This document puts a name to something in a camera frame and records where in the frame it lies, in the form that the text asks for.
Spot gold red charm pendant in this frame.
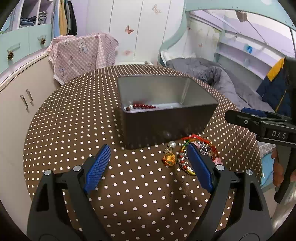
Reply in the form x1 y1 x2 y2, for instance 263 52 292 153
162 148 176 167

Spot person's right hand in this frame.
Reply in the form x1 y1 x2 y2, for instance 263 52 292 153
271 148 284 187

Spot grey duvet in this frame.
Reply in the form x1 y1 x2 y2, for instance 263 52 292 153
166 58 274 112

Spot navy yellow jacket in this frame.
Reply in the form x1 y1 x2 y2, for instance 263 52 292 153
256 58 291 117

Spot dark metal tin box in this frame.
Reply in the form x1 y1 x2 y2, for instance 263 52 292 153
117 75 218 150

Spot brown polka dot tablecloth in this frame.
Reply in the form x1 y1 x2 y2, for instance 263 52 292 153
23 64 263 241

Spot white wardrobe butterfly stickers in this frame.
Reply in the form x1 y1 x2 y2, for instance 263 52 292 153
85 1 185 65

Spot pink bear patterned cloth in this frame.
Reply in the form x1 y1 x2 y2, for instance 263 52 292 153
47 32 119 85

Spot teal drawer unit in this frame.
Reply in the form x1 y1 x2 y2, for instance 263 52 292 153
1 24 52 72

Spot hanging clothes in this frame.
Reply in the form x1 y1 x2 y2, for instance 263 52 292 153
51 0 77 38

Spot lilac wall shelf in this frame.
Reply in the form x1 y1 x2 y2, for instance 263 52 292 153
216 31 287 79

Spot red bead bracelet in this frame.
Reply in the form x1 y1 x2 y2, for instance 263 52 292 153
125 102 158 112

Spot beige cabinet with handles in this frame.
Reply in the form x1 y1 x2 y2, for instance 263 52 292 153
1 56 58 230

